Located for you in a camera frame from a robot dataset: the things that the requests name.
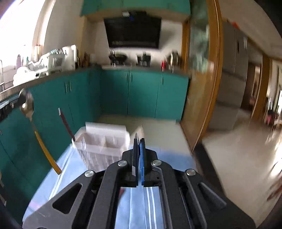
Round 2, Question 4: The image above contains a dark red chopstick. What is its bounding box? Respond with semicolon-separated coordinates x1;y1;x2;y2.
58;107;75;141

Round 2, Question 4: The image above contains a black wok on stove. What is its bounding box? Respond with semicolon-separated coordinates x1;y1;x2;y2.
109;49;128;66

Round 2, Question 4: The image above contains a grey refrigerator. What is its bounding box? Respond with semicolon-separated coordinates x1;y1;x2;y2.
208;22;248;131

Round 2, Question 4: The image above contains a white plastic utensil basket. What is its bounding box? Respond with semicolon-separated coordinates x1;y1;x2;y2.
72;122;130;172

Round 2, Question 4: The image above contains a black knife block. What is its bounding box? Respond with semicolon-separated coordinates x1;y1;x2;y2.
136;52;151;67

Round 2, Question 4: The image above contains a wooden sliding door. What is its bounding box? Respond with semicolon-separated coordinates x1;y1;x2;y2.
180;1;224;151

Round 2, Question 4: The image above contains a black range hood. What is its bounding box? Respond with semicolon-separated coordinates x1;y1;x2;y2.
104;12;162;49

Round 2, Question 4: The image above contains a spoon with yellow handle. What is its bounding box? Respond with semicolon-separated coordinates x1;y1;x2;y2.
19;89;62;175

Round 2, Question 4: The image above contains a steel kettle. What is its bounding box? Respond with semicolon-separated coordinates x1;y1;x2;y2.
167;51;180;66

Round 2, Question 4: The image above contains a white dish rack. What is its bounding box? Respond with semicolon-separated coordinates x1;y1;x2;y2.
13;45;78;86

